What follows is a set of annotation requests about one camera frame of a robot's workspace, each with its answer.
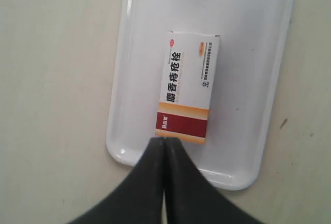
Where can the white red medicine box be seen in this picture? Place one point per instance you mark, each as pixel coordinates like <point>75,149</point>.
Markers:
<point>188,74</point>

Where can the white plastic tray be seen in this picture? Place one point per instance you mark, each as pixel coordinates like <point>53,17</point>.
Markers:
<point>252,37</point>

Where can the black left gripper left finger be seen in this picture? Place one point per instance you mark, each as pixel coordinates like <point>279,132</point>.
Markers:
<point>138,198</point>

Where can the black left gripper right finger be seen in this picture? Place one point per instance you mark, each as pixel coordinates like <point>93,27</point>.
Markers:
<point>189,197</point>

